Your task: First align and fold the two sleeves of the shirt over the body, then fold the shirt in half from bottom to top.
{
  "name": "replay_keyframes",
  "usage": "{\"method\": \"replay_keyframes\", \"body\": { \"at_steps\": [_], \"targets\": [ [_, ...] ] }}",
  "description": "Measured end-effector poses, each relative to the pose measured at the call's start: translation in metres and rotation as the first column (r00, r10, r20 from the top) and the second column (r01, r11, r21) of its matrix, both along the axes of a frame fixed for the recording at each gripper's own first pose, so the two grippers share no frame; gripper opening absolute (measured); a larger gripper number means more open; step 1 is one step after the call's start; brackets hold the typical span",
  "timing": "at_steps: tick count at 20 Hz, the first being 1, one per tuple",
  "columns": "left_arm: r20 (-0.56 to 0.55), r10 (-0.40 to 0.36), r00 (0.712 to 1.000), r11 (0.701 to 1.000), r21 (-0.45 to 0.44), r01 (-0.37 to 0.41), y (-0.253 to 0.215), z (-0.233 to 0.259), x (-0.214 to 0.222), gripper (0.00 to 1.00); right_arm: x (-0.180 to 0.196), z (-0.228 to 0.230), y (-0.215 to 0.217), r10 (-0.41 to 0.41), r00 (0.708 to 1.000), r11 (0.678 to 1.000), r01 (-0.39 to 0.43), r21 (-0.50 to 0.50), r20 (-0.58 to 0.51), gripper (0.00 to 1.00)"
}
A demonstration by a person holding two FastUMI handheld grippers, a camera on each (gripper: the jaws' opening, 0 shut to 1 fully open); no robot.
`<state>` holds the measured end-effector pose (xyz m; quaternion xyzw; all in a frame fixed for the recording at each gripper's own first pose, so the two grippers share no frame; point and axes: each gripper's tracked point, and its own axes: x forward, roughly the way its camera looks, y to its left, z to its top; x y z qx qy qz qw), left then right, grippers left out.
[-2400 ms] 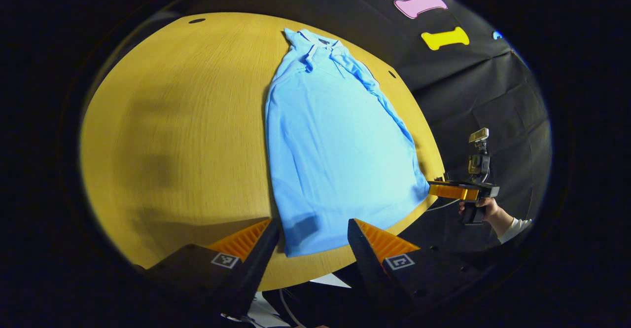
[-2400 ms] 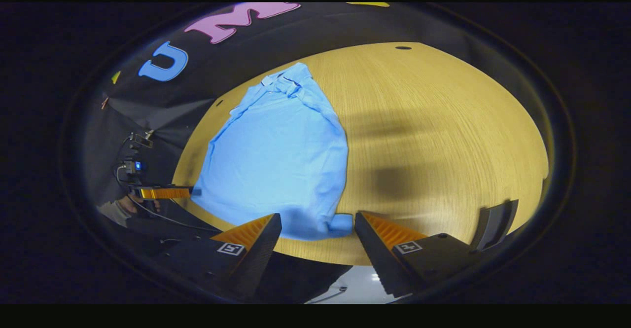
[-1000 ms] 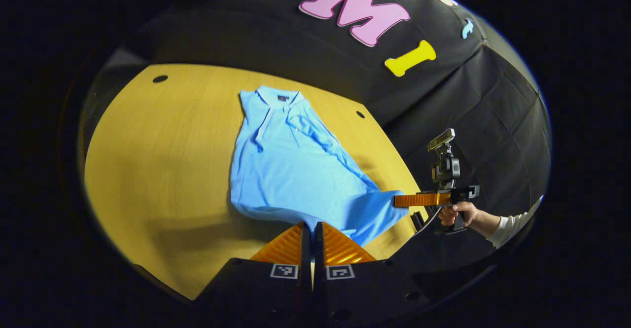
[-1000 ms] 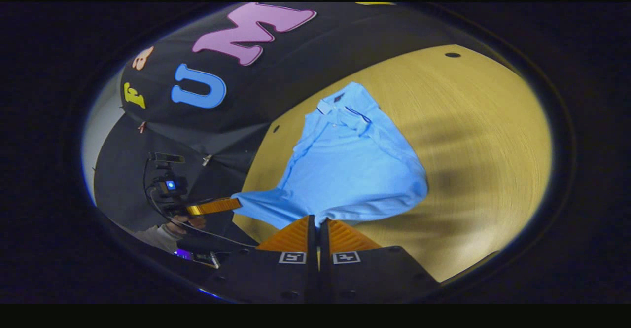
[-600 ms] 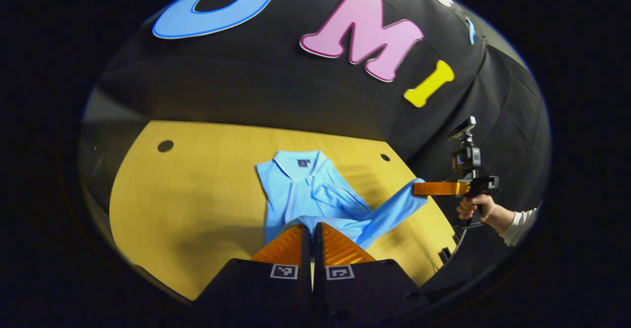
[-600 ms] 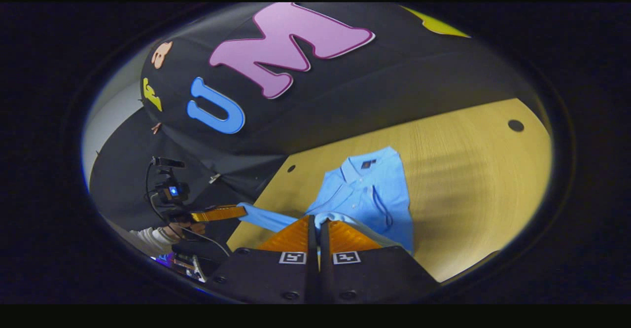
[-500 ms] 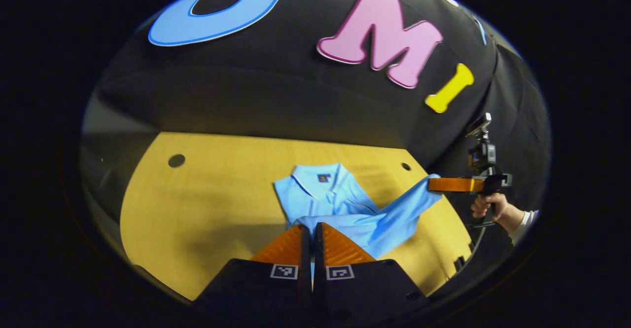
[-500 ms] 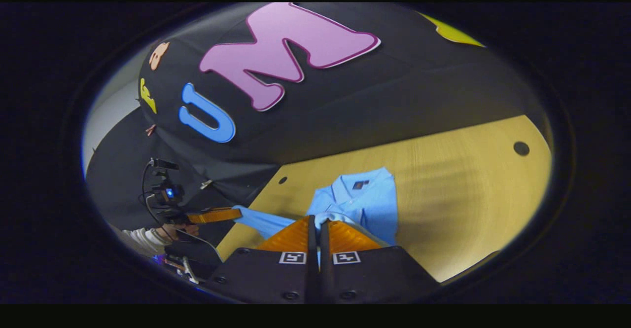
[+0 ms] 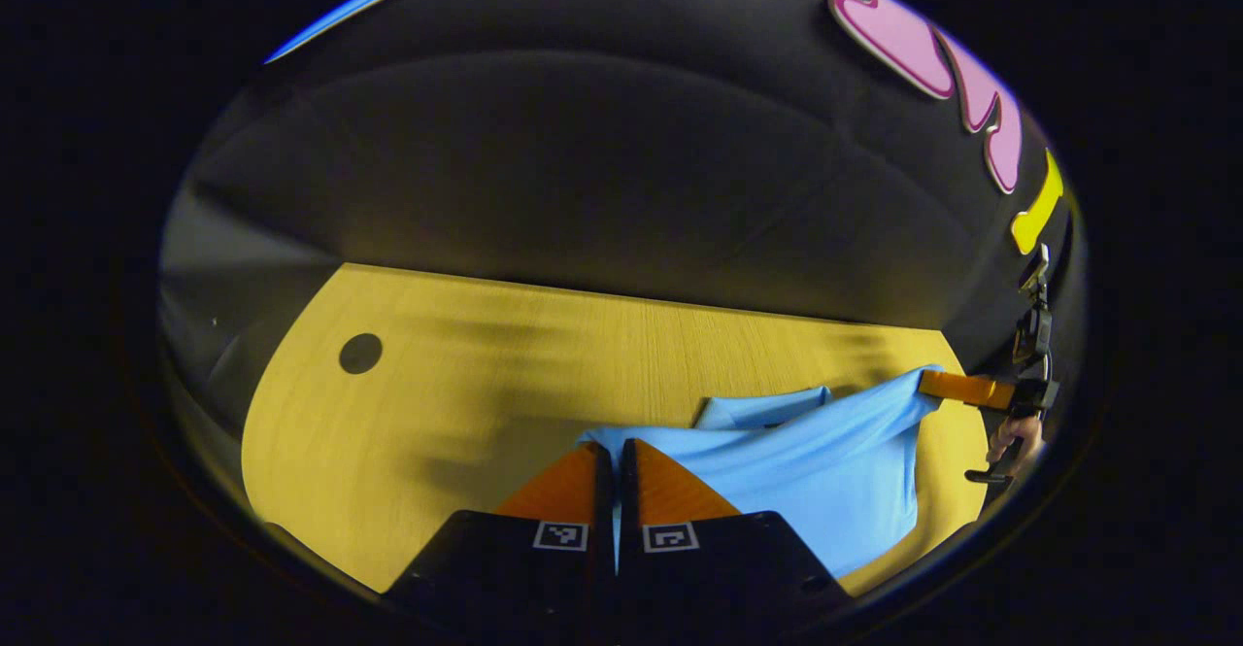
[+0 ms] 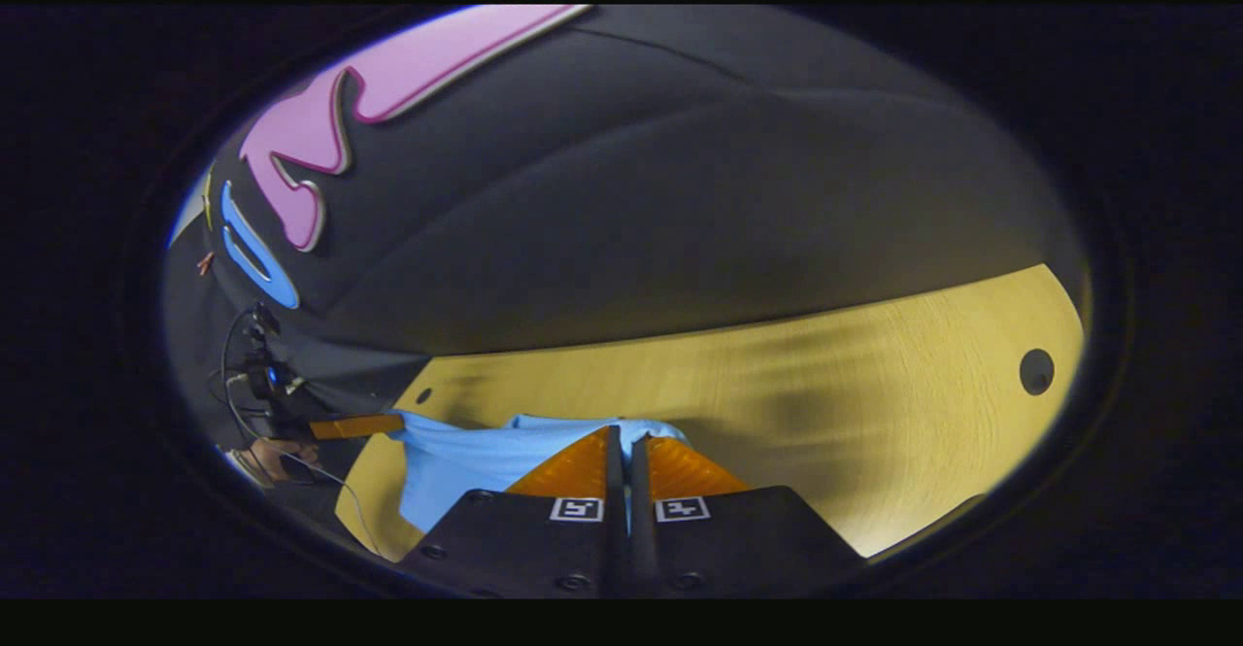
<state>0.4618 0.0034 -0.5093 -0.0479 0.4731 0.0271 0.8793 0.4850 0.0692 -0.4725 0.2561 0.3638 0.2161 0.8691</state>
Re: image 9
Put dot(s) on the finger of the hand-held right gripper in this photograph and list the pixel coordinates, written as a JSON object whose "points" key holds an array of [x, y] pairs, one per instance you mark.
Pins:
{"points": [[966, 390]]}

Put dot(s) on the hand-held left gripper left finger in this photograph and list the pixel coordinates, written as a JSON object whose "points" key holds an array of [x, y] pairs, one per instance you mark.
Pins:
{"points": [[604, 491]]}

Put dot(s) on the light blue T-shirt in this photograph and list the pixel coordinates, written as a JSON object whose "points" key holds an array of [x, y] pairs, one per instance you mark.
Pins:
{"points": [[825, 471]]}

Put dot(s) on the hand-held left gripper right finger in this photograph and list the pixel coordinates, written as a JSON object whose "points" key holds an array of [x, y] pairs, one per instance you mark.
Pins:
{"points": [[629, 491]]}

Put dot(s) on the black round table grommet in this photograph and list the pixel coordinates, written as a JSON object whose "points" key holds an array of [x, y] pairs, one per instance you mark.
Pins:
{"points": [[359, 353]]}

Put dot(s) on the black backdrop cloth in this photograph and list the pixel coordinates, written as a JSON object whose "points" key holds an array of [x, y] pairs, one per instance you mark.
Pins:
{"points": [[583, 160]]}

